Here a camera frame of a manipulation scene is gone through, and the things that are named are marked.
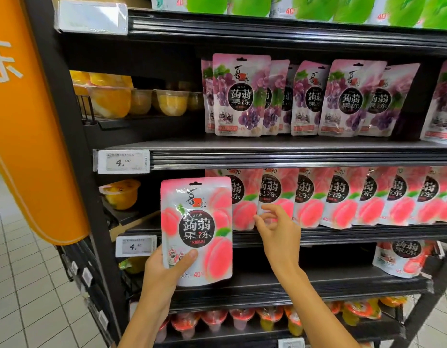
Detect person's right hand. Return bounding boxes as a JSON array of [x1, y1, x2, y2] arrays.
[[254, 204, 302, 283]]

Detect person's left hand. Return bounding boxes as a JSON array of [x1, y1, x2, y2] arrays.
[[140, 244, 199, 310]]

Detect row of pink jelly packs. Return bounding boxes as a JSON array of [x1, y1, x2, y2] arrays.
[[204, 166, 447, 231]]

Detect black metal store shelf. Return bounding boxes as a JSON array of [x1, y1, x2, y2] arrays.
[[56, 239, 119, 348]]

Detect red jelly bag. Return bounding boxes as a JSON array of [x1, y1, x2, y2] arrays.
[[161, 176, 233, 288]]

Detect black low shelf rack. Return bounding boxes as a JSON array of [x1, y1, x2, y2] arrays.
[[24, 0, 447, 348]]

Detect row of purple jelly packs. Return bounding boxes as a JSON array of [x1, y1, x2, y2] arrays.
[[201, 53, 447, 145]]

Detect row of green plum pouches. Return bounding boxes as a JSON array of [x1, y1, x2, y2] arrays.
[[150, 0, 447, 31]]

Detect person's right forearm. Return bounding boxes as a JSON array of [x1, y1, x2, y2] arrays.
[[274, 266, 360, 348]]

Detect large yellow jelly tubs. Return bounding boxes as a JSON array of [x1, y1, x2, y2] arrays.
[[99, 179, 141, 211]]

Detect pink peach jelly bag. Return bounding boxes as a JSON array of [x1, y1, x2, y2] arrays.
[[372, 241, 436, 279]]

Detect row of yellow jelly cups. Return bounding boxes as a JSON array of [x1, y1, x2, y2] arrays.
[[69, 70, 204, 119]]

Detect tan cardboard strip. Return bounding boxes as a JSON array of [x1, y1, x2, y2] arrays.
[[109, 210, 162, 242]]

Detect rows of small price tags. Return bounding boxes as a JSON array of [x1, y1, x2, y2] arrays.
[[69, 261, 111, 331]]

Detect orange hanging sign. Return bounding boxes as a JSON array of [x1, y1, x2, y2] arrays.
[[0, 0, 90, 246]]

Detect black wire divider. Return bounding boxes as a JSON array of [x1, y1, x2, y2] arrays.
[[76, 94, 97, 124]]

